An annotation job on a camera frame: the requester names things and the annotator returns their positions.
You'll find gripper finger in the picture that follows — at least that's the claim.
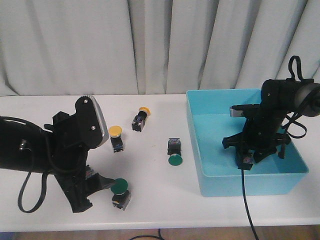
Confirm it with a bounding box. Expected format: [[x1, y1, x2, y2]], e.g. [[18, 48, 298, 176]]
[[253, 147, 277, 163], [222, 133, 247, 149]]

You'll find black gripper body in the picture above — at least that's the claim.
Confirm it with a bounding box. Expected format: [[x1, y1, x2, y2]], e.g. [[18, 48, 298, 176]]
[[239, 99, 292, 153], [44, 111, 94, 177]]

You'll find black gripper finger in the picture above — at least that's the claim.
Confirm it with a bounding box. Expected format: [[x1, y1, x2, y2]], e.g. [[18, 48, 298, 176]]
[[85, 173, 115, 197], [56, 173, 93, 213]]

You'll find red push button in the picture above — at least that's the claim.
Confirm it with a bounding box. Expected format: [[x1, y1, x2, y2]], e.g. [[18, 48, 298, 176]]
[[236, 152, 254, 171], [85, 165, 96, 180]]

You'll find yellow push button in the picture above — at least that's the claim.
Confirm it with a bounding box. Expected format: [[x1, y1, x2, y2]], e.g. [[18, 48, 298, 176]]
[[108, 125, 124, 153], [131, 106, 151, 132]]

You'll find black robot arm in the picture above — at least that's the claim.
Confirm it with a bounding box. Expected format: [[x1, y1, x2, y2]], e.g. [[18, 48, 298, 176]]
[[0, 95, 109, 214], [186, 78, 320, 197]]

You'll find light blue plastic box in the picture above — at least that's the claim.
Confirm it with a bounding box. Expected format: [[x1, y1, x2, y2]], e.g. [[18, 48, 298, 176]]
[[185, 87, 310, 198]]

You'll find green push button upright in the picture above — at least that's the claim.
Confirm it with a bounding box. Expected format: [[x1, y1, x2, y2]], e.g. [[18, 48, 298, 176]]
[[110, 178, 131, 211]]

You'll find green push button lying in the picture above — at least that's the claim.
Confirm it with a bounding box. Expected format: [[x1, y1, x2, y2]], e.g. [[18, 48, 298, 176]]
[[167, 138, 183, 166]]

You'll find white pleated curtain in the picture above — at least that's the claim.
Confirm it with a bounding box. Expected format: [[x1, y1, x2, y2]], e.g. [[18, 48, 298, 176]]
[[0, 0, 320, 96]]

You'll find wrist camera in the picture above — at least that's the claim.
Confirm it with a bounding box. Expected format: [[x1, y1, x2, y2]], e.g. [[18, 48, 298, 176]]
[[229, 104, 260, 118], [75, 95, 109, 149]]

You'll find black floor cable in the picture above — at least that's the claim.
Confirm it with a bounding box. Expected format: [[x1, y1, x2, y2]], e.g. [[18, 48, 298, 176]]
[[129, 228, 163, 240]]

